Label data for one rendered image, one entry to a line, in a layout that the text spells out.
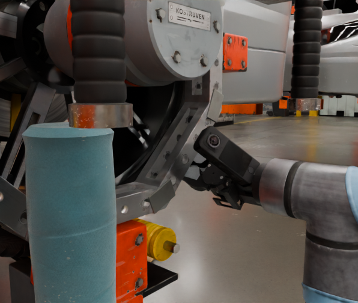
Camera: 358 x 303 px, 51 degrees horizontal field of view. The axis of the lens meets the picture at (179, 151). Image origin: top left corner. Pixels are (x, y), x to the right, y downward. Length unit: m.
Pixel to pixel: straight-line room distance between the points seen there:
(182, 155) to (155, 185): 0.07
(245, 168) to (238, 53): 0.25
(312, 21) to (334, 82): 2.39
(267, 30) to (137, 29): 0.83
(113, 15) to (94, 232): 0.21
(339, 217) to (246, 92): 0.61
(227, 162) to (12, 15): 0.38
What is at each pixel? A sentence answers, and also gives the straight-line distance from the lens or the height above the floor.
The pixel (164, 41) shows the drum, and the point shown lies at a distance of 0.40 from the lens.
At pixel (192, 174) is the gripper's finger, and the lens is 0.69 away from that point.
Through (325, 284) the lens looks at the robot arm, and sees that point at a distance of 0.60.
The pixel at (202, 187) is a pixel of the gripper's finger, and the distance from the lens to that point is 0.67.
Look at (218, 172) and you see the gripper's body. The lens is 0.66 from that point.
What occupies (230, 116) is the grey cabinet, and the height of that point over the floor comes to 0.21.
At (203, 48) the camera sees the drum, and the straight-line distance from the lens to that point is 0.45.
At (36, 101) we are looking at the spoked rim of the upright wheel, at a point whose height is 0.76.
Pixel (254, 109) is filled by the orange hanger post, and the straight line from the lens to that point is 4.56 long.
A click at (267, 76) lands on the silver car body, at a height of 0.82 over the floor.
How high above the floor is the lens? 0.77
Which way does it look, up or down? 9 degrees down
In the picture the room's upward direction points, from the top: straight up
